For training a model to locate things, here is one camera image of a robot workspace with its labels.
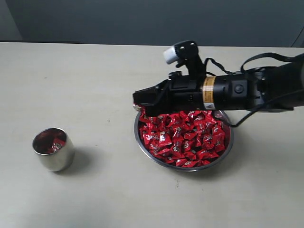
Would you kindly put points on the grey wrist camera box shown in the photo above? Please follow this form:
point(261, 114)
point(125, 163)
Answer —
point(186, 53)

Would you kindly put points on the red candy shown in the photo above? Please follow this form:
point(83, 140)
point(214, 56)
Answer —
point(139, 109)

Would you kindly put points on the steel cup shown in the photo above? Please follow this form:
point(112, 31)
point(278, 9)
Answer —
point(59, 160)

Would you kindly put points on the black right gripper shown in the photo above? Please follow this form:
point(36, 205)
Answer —
point(186, 93)

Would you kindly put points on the steel bowl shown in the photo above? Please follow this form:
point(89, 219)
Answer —
point(229, 140)

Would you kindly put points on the pile of red candies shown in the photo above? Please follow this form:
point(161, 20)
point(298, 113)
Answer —
point(184, 139)

